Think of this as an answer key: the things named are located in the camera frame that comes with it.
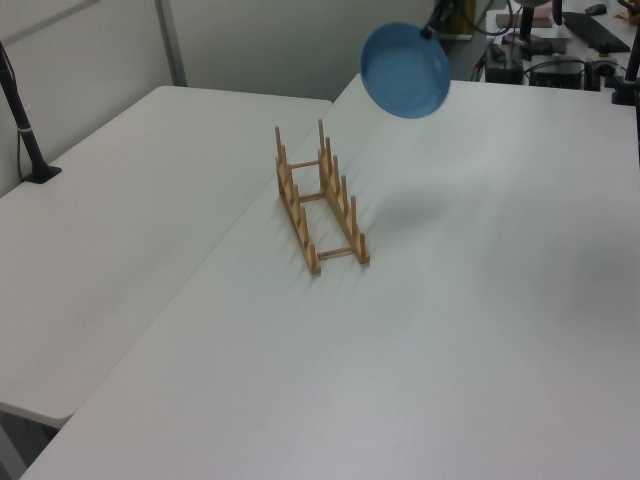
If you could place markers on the black clamp pole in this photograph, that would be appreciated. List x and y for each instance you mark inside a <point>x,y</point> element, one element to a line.
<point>631,65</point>

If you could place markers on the black electronics box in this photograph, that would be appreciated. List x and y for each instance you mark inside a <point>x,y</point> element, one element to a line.
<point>556,76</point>

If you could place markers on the blue plate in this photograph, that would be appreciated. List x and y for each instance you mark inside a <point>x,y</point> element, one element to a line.
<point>405,75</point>

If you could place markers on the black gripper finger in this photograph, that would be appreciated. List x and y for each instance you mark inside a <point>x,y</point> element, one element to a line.
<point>431,29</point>

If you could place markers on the wooden plate rack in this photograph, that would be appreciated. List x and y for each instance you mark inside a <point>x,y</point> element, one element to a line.
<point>314,262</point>

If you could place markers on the black computer mouse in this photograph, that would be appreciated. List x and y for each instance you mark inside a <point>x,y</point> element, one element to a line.
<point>595,9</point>

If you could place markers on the black keyboard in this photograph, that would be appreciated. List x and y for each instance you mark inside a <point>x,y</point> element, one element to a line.
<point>595,31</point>

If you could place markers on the black box with green light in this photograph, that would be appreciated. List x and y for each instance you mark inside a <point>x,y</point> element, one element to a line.
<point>504,67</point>

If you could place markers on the small black device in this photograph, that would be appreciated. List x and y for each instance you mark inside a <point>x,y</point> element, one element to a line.
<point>600,75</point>

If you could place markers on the black camera pole with base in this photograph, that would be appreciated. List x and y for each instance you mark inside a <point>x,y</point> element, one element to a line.
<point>25,130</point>

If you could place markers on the black stand with round base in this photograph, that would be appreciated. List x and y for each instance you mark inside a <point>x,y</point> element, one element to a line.
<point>526,30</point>

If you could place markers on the brown pad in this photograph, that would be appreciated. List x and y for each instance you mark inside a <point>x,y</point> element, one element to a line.
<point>542,21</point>

